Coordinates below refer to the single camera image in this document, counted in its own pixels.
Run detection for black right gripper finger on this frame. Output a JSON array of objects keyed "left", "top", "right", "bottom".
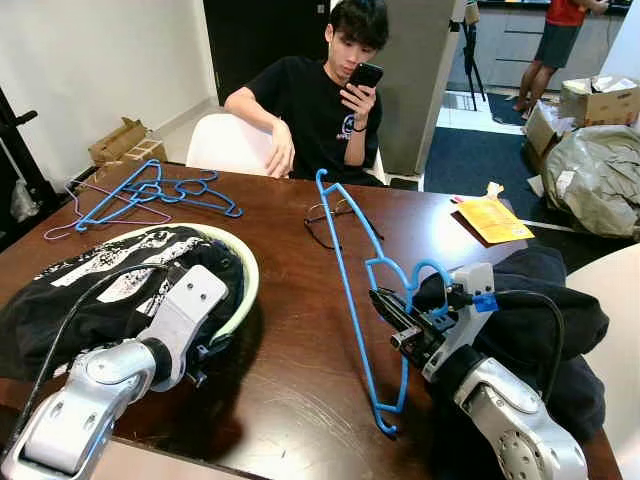
[
  {"left": 368, "top": 286, "right": 413, "bottom": 321},
  {"left": 414, "top": 273, "right": 448, "bottom": 313}
]

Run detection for blue plastic hanger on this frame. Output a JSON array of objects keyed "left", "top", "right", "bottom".
[
  {"left": 315, "top": 168, "right": 456, "bottom": 438},
  {"left": 130, "top": 170, "right": 244, "bottom": 218},
  {"left": 75, "top": 160, "right": 221, "bottom": 233}
]

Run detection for dark navy garment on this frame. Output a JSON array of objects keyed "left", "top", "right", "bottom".
[{"left": 415, "top": 245, "right": 611, "bottom": 446}]

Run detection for black garment white print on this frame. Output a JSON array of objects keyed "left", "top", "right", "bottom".
[{"left": 0, "top": 222, "right": 261, "bottom": 381}]

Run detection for yellow packet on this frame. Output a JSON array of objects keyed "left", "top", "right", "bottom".
[{"left": 455, "top": 183, "right": 534, "bottom": 246}]

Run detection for black eyeglasses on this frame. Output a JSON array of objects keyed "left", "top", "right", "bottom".
[{"left": 303, "top": 198, "right": 386, "bottom": 251}]

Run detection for dark blue floor rug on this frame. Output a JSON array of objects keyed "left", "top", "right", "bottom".
[{"left": 425, "top": 125, "right": 546, "bottom": 196}]

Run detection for white plastic chair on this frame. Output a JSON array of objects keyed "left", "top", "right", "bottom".
[
  {"left": 186, "top": 113, "right": 386, "bottom": 183},
  {"left": 565, "top": 245, "right": 640, "bottom": 480}
]

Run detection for brown cardboard box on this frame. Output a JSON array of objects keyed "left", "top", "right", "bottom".
[
  {"left": 88, "top": 117, "right": 166, "bottom": 166},
  {"left": 522, "top": 100, "right": 566, "bottom": 171},
  {"left": 558, "top": 77, "right": 640, "bottom": 128}
]

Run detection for grey plastic bag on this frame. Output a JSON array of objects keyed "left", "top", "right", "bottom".
[{"left": 542, "top": 125, "right": 640, "bottom": 239}]

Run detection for seated man black shirt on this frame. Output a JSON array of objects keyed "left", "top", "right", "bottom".
[{"left": 223, "top": 0, "right": 393, "bottom": 186}]

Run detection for black smartphone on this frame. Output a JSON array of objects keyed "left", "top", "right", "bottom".
[{"left": 347, "top": 62, "right": 384, "bottom": 101}]

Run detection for black tripod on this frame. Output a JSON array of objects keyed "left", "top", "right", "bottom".
[{"left": 455, "top": 0, "right": 491, "bottom": 106}]

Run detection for grey cabinet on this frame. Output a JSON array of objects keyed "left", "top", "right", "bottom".
[{"left": 470, "top": 5, "right": 640, "bottom": 91}]

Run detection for standing person red shirt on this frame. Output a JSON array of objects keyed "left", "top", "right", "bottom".
[{"left": 513, "top": 0, "right": 609, "bottom": 113}]

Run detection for black door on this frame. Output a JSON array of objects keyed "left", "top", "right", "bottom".
[{"left": 203, "top": 0, "right": 333, "bottom": 106}]

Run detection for black metal stand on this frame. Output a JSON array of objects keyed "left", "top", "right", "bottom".
[{"left": 0, "top": 85, "right": 56, "bottom": 231}]

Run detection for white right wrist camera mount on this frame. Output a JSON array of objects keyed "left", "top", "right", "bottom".
[{"left": 423, "top": 262, "right": 498, "bottom": 383}]

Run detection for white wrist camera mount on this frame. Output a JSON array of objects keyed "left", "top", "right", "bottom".
[
  {"left": 150, "top": 264, "right": 229, "bottom": 389},
  {"left": 423, "top": 262, "right": 498, "bottom": 383}
]

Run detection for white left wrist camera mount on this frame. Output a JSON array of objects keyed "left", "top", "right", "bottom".
[{"left": 150, "top": 264, "right": 229, "bottom": 389}]

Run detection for purple wire hanger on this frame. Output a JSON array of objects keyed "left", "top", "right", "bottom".
[{"left": 43, "top": 180, "right": 176, "bottom": 241}]

